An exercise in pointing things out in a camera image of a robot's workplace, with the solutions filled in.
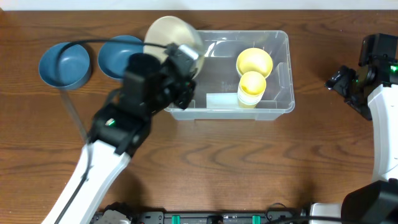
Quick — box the large cream bowl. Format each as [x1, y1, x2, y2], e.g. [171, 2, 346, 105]
[144, 16, 205, 79]

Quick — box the yellow plastic cup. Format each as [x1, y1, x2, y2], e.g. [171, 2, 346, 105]
[239, 71, 267, 96]
[238, 102, 257, 109]

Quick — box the dark blue bowl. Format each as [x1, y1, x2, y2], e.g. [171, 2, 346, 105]
[39, 42, 91, 90]
[98, 42, 144, 81]

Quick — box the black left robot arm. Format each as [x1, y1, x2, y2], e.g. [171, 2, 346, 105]
[44, 43, 204, 223]

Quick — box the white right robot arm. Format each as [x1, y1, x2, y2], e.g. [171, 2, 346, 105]
[309, 33, 397, 224]

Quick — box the clear plastic storage container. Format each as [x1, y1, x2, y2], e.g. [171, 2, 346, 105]
[165, 30, 295, 121]

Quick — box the black left camera cable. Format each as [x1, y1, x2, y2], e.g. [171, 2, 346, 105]
[54, 38, 169, 224]

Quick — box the black mounting rail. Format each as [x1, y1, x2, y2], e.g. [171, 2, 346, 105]
[90, 202, 308, 224]

